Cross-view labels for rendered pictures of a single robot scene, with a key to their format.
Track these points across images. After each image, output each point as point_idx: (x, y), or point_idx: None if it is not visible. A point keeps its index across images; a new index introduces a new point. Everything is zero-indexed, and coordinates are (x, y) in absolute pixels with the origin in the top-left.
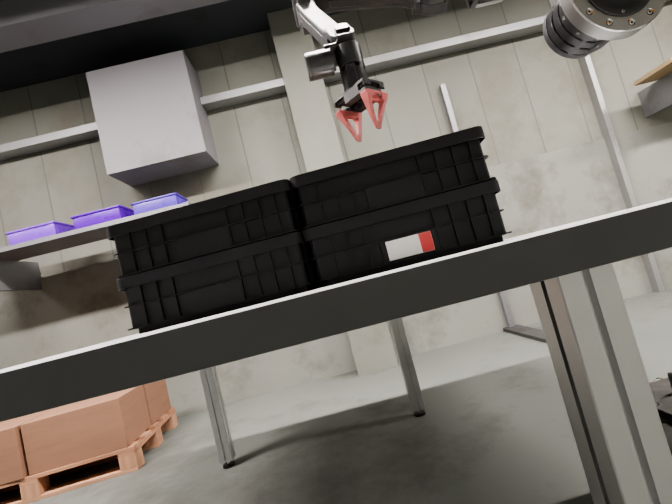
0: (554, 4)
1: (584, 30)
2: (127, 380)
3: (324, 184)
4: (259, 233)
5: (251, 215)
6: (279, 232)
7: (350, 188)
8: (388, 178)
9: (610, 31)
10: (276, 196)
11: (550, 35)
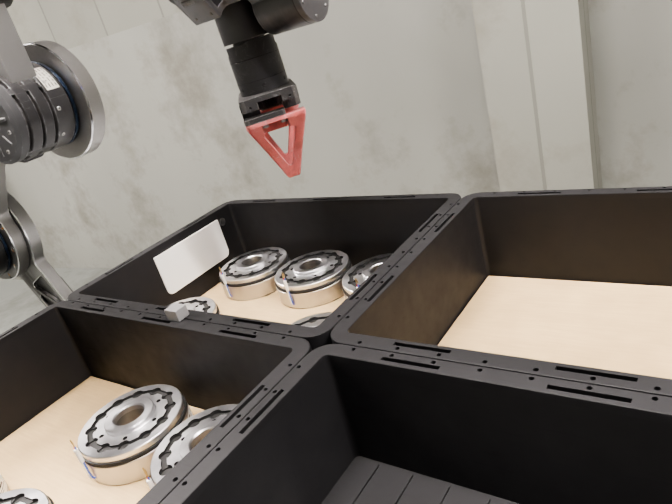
0: (18, 81)
1: (95, 134)
2: None
3: (415, 220)
4: (547, 271)
5: (549, 239)
6: (512, 275)
7: (385, 235)
8: (337, 235)
9: (98, 146)
10: (493, 218)
11: (31, 119)
